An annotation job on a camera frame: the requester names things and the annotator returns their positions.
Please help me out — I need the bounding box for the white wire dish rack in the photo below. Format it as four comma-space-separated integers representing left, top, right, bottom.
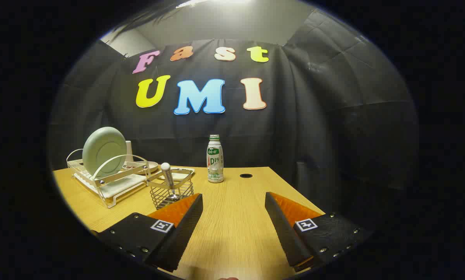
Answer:
66, 149, 151, 209

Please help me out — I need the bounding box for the white drink bottle green cap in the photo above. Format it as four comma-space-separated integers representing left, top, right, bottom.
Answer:
206, 135, 224, 184

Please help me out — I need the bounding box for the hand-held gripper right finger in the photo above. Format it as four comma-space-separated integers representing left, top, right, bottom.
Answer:
264, 192, 373, 273

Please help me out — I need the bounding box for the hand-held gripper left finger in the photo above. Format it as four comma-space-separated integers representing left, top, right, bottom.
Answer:
91, 193, 204, 273

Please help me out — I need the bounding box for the black backdrop cloth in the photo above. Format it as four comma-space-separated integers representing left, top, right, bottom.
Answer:
48, 8, 420, 218

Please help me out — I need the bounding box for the metal wire basket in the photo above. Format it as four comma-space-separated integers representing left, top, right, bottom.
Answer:
146, 167, 196, 210

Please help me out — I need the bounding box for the pale green plate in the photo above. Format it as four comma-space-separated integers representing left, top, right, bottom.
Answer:
82, 127, 128, 179

